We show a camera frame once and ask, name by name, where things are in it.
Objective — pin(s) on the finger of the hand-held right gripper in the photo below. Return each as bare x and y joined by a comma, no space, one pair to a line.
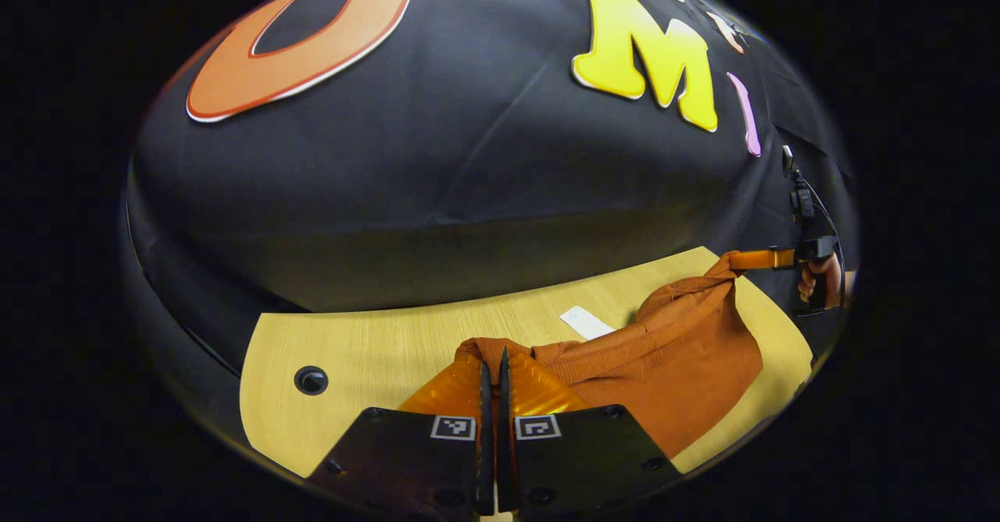
762,259

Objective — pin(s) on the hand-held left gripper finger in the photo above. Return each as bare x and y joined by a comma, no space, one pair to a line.
485,459
505,459

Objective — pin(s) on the orange jacket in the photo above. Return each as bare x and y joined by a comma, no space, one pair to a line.
672,358

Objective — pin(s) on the white paper garment tag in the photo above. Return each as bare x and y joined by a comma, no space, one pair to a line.
586,323

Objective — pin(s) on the black backdrop cloth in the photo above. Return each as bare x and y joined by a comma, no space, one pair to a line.
469,194

